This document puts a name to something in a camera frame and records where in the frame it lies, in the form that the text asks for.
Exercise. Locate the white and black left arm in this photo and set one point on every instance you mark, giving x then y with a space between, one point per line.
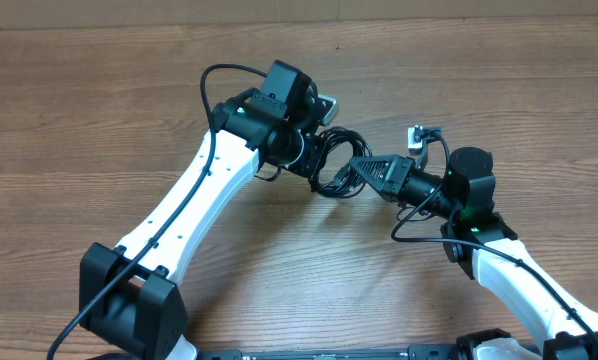
129 295

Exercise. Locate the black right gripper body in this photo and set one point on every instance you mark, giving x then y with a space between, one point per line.
399 178

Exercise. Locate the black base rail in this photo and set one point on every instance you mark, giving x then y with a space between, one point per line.
413 352

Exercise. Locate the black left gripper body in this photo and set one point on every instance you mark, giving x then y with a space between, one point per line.
310 156

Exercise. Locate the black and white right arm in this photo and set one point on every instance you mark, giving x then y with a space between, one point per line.
477 238

